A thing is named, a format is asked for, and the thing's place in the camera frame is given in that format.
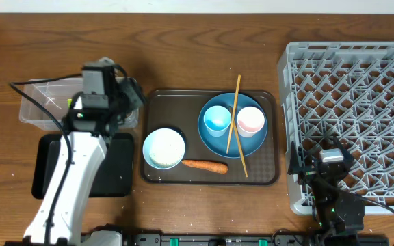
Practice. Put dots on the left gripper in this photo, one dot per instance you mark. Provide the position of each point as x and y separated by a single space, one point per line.
133 89

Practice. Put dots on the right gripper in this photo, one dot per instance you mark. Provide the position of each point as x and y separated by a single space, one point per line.
348 160

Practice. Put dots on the light blue rice bowl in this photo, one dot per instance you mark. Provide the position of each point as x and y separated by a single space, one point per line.
164 148

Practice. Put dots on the foil yellow snack wrapper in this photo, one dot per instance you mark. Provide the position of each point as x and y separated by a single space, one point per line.
69 102

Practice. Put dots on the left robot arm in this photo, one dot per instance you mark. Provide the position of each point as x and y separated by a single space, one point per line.
87 134

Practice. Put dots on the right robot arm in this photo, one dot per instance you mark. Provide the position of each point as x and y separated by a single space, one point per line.
339 213

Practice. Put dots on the grey dishwasher rack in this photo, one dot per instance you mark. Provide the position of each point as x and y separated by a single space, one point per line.
343 89

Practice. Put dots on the brown serving tray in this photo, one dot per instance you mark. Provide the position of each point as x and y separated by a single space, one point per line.
179 110

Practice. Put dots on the clear plastic bin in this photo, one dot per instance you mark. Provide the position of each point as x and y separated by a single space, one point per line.
47 98

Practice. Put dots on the white pink cup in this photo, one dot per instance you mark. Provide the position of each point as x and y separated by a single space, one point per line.
250 120

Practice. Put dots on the black plastic tray bin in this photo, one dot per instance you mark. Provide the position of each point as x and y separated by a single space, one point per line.
113 178

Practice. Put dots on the light blue cup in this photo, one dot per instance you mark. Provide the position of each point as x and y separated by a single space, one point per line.
217 120

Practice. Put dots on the lower wooden chopstick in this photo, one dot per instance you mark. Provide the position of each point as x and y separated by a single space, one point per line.
239 144

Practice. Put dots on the wooden chopstick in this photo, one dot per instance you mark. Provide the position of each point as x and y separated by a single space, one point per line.
239 144
233 113

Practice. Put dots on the dark blue plate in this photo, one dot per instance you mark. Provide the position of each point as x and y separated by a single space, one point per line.
218 144

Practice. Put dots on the orange carrot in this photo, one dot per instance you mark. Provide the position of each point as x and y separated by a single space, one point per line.
219 168

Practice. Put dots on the upper wooden chopstick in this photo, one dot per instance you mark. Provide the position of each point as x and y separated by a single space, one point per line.
233 113

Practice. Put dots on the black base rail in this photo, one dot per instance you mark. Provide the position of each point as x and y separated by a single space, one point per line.
109 238

